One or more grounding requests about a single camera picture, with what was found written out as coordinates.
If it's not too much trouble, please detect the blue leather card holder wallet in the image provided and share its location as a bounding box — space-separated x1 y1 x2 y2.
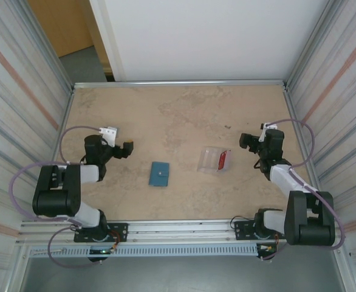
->
148 161 171 187

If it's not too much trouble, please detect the clear acrylic card stand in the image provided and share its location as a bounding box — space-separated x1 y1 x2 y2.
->
197 146 232 175

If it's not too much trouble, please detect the red VIP credit card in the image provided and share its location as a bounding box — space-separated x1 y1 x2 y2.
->
217 149 230 172

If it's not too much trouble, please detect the small green-lit circuit board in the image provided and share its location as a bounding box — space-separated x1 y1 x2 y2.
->
89 248 115 256

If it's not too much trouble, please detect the wooden door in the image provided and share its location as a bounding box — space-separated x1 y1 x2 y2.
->
27 0 112 58

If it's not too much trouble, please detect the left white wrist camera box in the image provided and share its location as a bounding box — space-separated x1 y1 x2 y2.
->
100 126 119 147

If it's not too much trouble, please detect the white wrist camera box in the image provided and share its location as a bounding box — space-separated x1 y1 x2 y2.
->
259 122 278 143
100 126 119 147

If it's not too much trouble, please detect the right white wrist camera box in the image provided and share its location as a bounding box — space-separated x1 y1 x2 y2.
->
259 122 278 143

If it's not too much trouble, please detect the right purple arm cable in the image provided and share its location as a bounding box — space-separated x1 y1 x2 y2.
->
261 119 348 262

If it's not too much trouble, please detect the right side aluminium rail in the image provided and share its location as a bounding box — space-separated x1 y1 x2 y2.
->
282 86 329 217

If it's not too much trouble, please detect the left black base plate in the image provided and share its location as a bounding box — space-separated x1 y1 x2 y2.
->
74 223 129 243

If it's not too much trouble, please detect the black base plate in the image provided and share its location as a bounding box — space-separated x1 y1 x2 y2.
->
74 223 129 243
234 220 290 242

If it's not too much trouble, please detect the aluminium frame rail by wall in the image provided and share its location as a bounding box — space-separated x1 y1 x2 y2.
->
72 79 289 91

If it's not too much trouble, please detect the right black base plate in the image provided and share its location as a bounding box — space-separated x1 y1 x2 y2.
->
234 220 290 242

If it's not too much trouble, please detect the long triple aluminium frame rail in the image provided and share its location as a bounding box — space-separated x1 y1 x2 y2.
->
16 216 348 246

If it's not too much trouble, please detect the small wired connector board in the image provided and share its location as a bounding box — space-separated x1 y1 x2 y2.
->
256 242 278 255

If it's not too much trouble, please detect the white door frame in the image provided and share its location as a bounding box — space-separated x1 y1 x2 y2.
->
88 0 127 82

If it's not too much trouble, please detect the grey slotted cable duct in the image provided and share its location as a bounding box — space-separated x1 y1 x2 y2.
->
29 245 259 259

